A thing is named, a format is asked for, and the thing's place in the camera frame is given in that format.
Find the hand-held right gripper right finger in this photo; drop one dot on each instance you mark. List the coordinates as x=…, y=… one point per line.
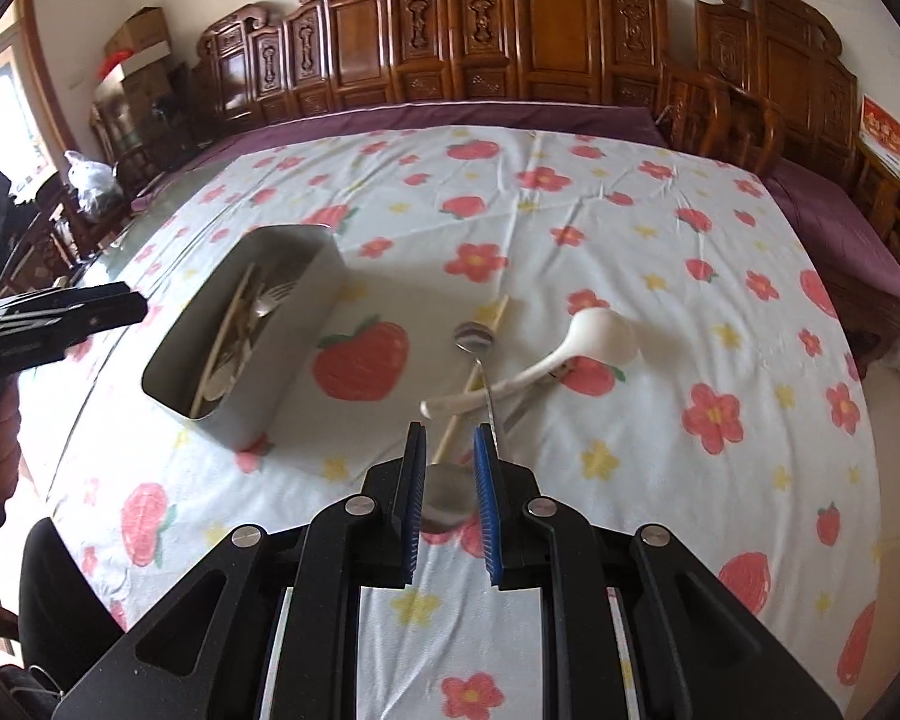
x=487, y=510

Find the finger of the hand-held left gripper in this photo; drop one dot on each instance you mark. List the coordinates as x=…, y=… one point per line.
x=67, y=294
x=109, y=311

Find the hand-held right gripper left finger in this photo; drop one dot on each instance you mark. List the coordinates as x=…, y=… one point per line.
x=414, y=510

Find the wooden chopstick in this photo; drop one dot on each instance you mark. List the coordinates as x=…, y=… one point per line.
x=502, y=311
x=221, y=345

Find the grey metal tray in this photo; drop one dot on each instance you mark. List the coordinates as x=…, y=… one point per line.
x=285, y=360

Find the large white ceramic spoon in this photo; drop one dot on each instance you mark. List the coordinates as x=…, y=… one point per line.
x=600, y=341

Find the dark carved wooden chair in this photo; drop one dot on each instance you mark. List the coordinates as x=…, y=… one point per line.
x=82, y=229

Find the clear plastic bag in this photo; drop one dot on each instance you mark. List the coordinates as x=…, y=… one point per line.
x=90, y=180

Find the plain wooden armchair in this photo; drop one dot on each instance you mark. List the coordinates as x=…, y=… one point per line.
x=120, y=142

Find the floral strawberry tablecloth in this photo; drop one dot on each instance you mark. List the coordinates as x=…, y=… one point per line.
x=645, y=465

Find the wood framed glass door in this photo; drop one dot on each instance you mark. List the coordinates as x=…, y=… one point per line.
x=7, y=75

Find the red decoration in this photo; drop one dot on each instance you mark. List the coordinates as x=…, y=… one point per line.
x=111, y=64

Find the white flat box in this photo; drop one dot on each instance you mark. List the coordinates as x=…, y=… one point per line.
x=146, y=67

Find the brown cardboard box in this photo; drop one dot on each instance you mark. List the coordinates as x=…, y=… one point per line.
x=139, y=31

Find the person's black trouser leg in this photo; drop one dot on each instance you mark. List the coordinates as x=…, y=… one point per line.
x=67, y=600

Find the long purple sofa cushion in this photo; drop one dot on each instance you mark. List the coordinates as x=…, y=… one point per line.
x=457, y=116

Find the square purple seat cushion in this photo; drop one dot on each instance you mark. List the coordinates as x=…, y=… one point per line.
x=840, y=232

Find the carved wooden sofa bench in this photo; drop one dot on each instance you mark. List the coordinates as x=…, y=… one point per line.
x=540, y=30

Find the carved wooden armchair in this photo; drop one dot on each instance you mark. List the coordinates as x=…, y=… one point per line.
x=787, y=67

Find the red gift box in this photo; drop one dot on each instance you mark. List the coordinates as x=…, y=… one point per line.
x=883, y=126

